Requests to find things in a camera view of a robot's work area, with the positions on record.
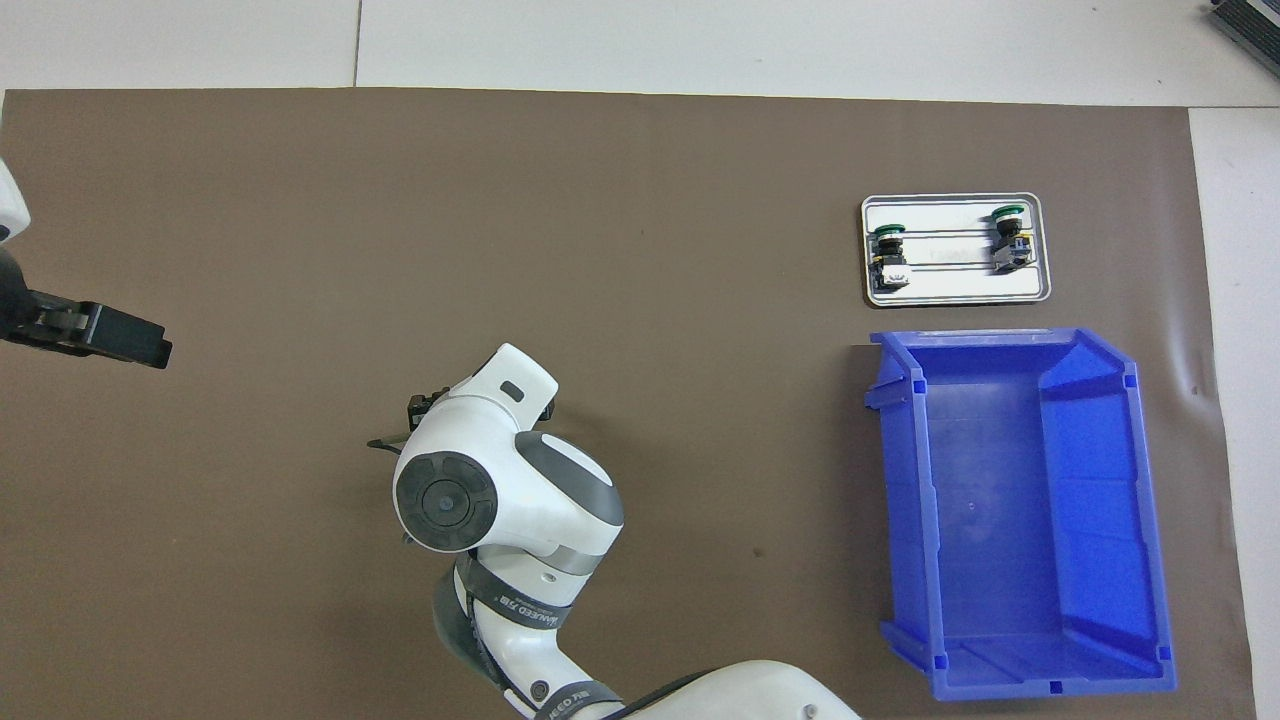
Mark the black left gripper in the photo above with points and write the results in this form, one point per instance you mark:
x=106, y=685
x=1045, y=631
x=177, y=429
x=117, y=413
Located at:
x=10, y=295

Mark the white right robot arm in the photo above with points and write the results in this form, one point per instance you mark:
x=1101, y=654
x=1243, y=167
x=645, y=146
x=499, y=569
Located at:
x=500, y=470

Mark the grey metal tray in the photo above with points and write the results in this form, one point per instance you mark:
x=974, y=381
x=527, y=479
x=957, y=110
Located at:
x=950, y=285

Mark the green button with white block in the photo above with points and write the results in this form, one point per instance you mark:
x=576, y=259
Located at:
x=890, y=255

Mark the brown table mat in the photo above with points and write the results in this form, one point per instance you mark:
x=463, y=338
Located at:
x=600, y=250

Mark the blue plastic storage bin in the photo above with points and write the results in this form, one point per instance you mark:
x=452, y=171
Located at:
x=1000, y=520

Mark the green button with yellow band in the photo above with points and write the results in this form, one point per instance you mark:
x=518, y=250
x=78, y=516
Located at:
x=1010, y=250

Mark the grey ribbed device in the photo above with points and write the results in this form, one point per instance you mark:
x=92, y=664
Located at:
x=1255, y=18

